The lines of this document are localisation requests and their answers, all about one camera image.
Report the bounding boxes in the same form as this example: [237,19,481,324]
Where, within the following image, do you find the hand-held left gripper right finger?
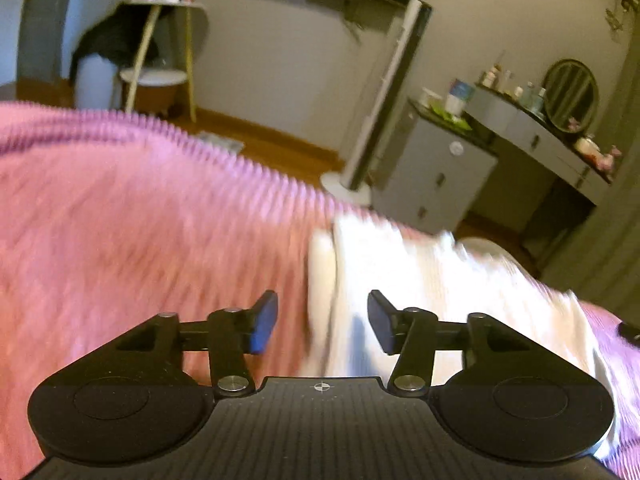
[367,290,531,395]

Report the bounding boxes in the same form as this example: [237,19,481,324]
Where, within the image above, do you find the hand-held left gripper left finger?
[115,290,279,395]

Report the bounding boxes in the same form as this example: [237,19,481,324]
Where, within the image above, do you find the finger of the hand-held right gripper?
[617,321,640,349]

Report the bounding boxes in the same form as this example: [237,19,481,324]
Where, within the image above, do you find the white towel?
[306,215,619,462]

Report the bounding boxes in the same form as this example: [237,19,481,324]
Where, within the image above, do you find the grey drawer cabinet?
[370,97,500,235]

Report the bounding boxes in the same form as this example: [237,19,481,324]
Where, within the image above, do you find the pink ribbed blanket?
[0,100,640,480]

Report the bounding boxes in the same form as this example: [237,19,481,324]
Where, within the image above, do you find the pink plush toy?
[597,144,624,171]

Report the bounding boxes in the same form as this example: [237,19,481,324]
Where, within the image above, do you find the small floor mat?
[197,130,245,155]

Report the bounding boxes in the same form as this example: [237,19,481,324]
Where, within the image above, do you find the cream yellow pouch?
[573,134,601,159]

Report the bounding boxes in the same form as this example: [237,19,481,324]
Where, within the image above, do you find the green cloth item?
[430,102,471,124]

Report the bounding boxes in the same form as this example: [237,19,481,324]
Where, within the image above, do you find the grey dressing table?
[467,82,614,262]

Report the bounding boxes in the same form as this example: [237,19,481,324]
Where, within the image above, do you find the white black tower fan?
[320,0,434,207]

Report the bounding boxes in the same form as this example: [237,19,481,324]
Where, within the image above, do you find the blue white canister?
[446,79,475,117]

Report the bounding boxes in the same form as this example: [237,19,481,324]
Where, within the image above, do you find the round black-framed mirror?
[541,59,600,135]

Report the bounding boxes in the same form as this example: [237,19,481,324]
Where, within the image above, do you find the wooden-legged white side table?
[117,0,209,124]

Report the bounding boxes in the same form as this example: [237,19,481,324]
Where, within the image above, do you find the white bin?
[73,52,117,110]

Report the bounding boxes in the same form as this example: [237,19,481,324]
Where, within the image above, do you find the black clothing pile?
[69,10,161,82]

